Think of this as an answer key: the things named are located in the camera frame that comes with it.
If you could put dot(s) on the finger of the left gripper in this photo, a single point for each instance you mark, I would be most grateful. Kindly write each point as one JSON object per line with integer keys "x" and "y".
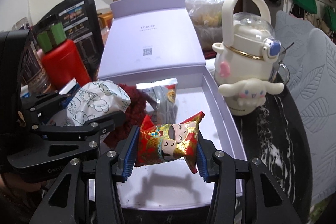
{"x": 44, "y": 106}
{"x": 50, "y": 147}

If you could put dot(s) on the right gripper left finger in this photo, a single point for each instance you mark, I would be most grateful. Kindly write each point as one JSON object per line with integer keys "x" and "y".
{"x": 67, "y": 201}

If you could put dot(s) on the white bread print snack bag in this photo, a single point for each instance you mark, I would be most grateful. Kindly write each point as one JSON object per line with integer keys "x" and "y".
{"x": 93, "y": 100}

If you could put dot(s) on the red knitted yarn ball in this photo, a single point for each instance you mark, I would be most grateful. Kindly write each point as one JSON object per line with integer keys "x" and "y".
{"x": 134, "y": 116}

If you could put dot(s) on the red gold candy packet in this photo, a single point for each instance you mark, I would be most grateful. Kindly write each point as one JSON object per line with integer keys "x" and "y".
{"x": 159, "y": 143}

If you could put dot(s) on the silver foil snack packet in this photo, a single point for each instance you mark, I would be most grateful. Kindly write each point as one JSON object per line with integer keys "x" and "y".
{"x": 160, "y": 95}

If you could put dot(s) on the red plastic container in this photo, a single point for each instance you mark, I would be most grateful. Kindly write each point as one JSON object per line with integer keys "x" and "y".
{"x": 63, "y": 64}

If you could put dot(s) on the black menu stand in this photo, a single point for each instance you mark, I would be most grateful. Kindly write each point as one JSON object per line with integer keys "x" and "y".
{"x": 75, "y": 20}

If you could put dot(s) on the cream cartoon dog kettle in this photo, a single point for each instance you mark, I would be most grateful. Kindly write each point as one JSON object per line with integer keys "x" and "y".
{"x": 246, "y": 55}

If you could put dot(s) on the clear glass mug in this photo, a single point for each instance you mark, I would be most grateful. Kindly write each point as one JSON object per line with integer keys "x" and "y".
{"x": 279, "y": 68}

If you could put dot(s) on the lavender gift box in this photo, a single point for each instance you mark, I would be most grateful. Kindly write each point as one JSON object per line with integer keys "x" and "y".
{"x": 154, "y": 42}

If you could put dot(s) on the plastic bag of food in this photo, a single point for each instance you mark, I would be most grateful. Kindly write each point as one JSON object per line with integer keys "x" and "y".
{"x": 206, "y": 16}

